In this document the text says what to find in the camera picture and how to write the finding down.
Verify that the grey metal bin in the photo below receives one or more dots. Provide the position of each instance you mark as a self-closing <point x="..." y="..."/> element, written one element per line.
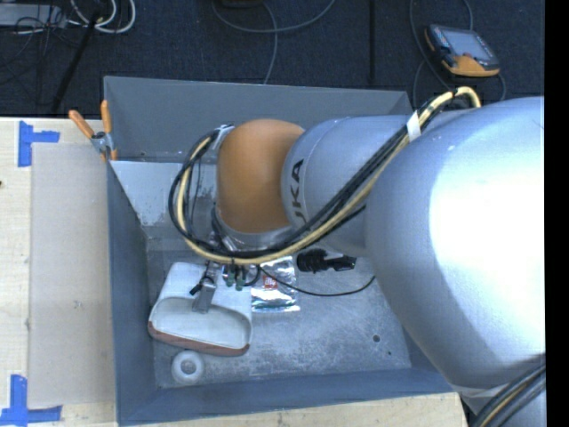
<point x="320" y="345"/>

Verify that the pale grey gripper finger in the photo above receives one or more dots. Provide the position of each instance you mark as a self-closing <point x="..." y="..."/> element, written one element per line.
<point x="203" y="298"/>

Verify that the silver foil packet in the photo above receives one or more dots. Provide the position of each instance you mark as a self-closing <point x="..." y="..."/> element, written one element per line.
<point x="278" y="298"/>

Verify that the white shoe with red-brown sole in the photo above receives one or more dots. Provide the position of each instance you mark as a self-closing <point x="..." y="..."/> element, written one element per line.
<point x="200" y="327"/>

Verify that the pale cardboard board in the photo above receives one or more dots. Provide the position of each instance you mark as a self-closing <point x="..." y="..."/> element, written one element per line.
<point x="66" y="260"/>

